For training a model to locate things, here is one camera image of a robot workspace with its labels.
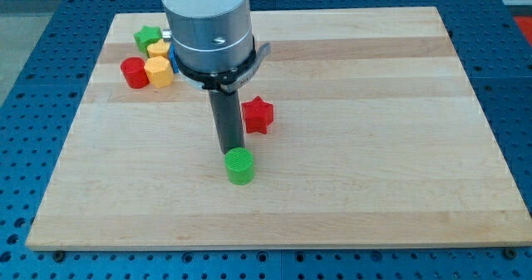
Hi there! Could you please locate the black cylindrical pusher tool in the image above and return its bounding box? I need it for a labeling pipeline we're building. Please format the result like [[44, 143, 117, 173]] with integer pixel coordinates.
[[209, 91, 245, 155]]

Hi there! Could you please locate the black clamp ring with lever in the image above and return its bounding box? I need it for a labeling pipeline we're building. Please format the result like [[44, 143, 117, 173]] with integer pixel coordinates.
[[169, 42, 272, 94]]

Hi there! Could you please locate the green cylinder block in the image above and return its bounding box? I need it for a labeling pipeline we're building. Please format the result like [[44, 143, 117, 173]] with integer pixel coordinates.
[[224, 147, 254, 185]]

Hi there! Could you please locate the yellow pentagon block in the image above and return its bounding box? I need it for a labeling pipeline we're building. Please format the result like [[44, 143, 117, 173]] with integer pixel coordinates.
[[146, 39, 170, 59]]

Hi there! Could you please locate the wooden board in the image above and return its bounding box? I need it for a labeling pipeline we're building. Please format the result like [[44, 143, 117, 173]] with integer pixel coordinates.
[[26, 7, 531, 251]]

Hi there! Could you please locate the blue block behind arm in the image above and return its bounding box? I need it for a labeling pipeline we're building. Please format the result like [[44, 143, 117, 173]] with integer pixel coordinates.
[[168, 44, 179, 74]]

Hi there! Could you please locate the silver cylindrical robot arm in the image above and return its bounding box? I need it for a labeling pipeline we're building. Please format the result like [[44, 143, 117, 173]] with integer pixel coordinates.
[[161, 0, 254, 73]]

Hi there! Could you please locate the red star block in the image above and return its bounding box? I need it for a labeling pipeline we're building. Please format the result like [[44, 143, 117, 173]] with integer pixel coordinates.
[[242, 96, 274, 134]]

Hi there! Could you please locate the yellow hexagon block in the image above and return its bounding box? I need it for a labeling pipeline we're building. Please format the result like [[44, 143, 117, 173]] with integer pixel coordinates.
[[144, 56, 175, 88]]

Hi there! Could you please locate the red cylinder block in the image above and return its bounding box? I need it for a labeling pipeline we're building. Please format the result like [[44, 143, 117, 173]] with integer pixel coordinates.
[[120, 57, 150, 89]]

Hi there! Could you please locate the green star block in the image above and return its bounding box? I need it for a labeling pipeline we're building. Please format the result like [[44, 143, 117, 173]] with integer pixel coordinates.
[[134, 26, 162, 55]]

